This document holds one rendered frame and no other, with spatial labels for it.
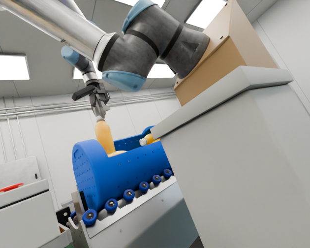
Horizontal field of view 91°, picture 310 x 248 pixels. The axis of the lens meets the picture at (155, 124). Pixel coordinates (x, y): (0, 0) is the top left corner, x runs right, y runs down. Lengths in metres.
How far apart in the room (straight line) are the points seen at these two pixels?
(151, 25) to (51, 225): 0.49
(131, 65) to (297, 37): 5.08
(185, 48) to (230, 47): 0.13
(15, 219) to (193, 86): 0.48
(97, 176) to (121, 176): 0.09
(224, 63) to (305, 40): 4.91
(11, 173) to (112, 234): 3.38
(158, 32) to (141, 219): 0.62
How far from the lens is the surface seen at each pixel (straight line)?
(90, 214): 0.60
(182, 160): 0.45
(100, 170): 0.58
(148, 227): 0.66
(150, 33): 0.48
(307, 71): 5.24
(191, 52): 0.50
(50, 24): 0.51
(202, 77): 0.47
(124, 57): 0.44
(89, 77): 0.87
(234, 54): 0.42
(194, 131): 0.39
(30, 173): 3.83
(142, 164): 0.66
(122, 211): 0.63
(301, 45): 5.31
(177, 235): 0.81
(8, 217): 0.35
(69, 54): 0.82
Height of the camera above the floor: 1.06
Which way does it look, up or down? 11 degrees up
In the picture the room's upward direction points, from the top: 22 degrees counter-clockwise
